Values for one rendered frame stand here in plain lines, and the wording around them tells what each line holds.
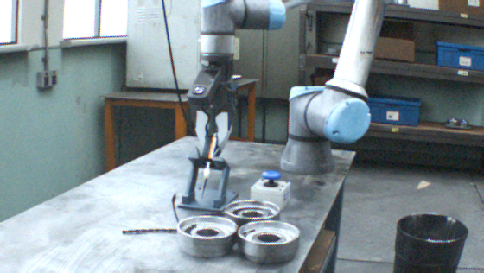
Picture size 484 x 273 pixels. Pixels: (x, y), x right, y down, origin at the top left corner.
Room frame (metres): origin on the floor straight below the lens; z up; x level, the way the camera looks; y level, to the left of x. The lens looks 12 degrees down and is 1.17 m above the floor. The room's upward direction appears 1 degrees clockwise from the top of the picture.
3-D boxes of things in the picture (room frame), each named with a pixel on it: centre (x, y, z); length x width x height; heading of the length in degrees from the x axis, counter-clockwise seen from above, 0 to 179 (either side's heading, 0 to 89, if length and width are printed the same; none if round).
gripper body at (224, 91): (1.11, 0.06, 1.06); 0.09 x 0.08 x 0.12; 165
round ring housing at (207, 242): (0.80, 0.06, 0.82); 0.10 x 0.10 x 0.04
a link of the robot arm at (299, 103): (1.35, -0.19, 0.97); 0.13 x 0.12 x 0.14; 25
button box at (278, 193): (1.05, -0.07, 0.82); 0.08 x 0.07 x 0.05; 162
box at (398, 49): (4.25, -1.34, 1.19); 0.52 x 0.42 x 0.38; 72
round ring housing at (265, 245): (0.78, -0.05, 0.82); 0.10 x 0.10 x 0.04
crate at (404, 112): (4.26, -1.36, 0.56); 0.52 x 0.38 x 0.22; 69
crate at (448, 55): (4.06, -1.98, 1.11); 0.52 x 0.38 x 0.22; 72
